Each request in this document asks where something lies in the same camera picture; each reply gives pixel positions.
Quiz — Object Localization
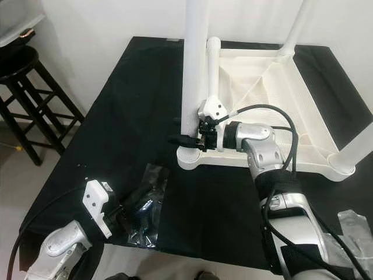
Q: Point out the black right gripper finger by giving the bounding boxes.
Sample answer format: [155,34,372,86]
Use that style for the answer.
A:
[168,134,202,148]

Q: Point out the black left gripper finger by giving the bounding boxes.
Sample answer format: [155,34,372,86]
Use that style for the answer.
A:
[122,182,153,209]

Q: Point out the white plastic children table top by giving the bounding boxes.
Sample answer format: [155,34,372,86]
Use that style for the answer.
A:
[176,45,357,179]

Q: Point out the crumpled clear tape patch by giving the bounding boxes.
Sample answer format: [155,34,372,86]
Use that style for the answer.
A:
[127,163,170,250]

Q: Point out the grey robot right foot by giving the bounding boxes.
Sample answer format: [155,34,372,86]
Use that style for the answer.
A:
[195,271,220,280]

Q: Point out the black round stool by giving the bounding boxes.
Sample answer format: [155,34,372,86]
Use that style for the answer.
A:
[0,44,86,167]

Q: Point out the grey translucent tape patch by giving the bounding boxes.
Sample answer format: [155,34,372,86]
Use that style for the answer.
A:
[335,209,373,278]

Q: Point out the clear plastic food container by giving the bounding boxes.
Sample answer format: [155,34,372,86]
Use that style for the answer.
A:
[0,0,45,48]

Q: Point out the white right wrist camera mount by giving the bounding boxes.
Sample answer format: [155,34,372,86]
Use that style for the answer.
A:
[197,96,229,152]

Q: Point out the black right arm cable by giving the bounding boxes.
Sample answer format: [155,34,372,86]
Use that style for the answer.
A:
[223,104,373,280]

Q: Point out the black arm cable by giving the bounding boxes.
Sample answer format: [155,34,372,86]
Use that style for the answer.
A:
[223,104,373,280]
[6,185,89,280]

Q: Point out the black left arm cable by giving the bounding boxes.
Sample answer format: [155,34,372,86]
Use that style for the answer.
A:
[6,185,89,280]

